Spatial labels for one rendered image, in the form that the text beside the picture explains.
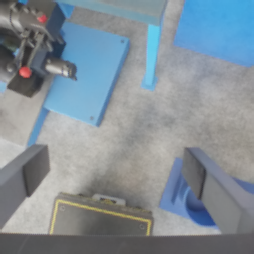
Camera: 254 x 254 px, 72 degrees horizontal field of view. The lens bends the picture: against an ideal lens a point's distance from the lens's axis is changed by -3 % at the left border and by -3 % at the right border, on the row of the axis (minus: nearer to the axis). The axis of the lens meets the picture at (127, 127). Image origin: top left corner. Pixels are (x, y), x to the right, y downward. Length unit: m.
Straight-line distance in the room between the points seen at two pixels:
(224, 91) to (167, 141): 0.67
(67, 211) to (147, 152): 0.76
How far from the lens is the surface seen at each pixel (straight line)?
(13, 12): 0.90
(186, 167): 0.16
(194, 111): 1.65
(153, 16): 0.65
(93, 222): 1.36
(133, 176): 1.57
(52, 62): 1.30
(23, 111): 1.76
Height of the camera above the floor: 1.55
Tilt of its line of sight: 81 degrees down
